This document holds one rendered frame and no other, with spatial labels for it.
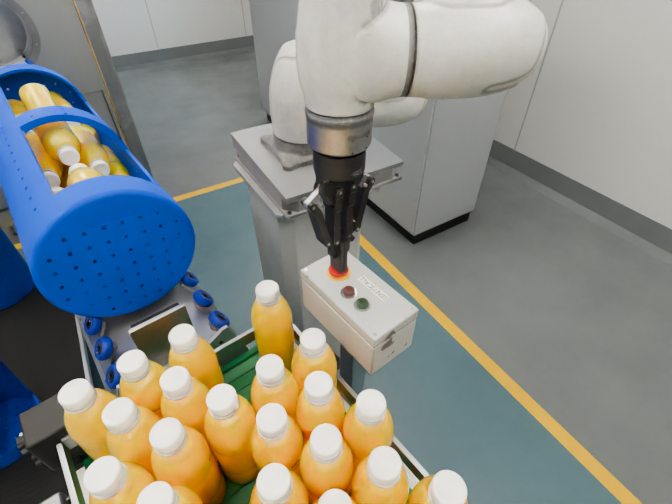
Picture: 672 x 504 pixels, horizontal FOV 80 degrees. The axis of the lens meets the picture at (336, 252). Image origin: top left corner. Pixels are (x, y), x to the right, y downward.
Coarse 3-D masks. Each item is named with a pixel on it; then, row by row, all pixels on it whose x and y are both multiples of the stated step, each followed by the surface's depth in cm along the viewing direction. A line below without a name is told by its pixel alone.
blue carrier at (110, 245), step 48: (0, 96) 103; (0, 144) 90; (48, 192) 70; (96, 192) 68; (144, 192) 72; (48, 240) 66; (96, 240) 71; (144, 240) 77; (192, 240) 84; (48, 288) 70; (96, 288) 76; (144, 288) 83
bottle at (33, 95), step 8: (24, 88) 110; (32, 88) 110; (40, 88) 112; (24, 96) 110; (32, 96) 109; (40, 96) 110; (48, 96) 112; (24, 104) 110; (32, 104) 109; (40, 104) 109; (48, 104) 110
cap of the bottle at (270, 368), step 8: (264, 360) 57; (272, 360) 57; (280, 360) 57; (256, 368) 56; (264, 368) 56; (272, 368) 56; (280, 368) 56; (264, 376) 55; (272, 376) 55; (280, 376) 56
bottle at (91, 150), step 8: (72, 128) 106; (80, 128) 106; (80, 136) 102; (88, 136) 103; (88, 144) 99; (96, 144) 100; (80, 152) 98; (88, 152) 97; (96, 152) 98; (104, 152) 100; (80, 160) 98; (88, 160) 97; (96, 160) 97; (104, 160) 98
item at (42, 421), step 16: (48, 400) 65; (32, 416) 63; (48, 416) 63; (32, 432) 61; (48, 432) 61; (64, 432) 62; (32, 448) 60; (48, 448) 62; (80, 448) 66; (48, 464) 64
